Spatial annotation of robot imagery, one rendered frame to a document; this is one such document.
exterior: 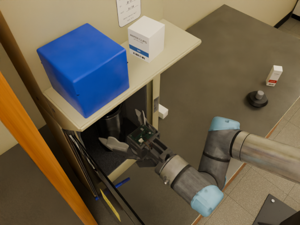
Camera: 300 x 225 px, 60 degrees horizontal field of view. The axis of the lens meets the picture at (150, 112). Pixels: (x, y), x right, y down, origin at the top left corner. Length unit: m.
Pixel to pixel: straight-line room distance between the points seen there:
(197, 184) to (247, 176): 1.52
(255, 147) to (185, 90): 0.65
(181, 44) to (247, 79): 0.83
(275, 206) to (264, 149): 1.48
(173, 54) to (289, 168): 0.35
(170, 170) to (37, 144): 0.33
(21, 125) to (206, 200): 0.42
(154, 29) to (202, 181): 0.36
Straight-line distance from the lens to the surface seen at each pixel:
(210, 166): 0.72
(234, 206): 2.03
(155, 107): 0.85
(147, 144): 0.66
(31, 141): 0.43
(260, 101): 1.24
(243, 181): 2.12
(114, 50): 0.41
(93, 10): 0.49
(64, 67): 0.40
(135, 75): 0.50
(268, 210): 2.09
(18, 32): 0.43
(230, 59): 1.44
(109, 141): 0.72
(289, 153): 0.65
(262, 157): 0.66
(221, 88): 1.29
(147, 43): 0.49
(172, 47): 0.55
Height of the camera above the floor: 1.86
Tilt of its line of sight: 53 degrees down
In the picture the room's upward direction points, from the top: straight up
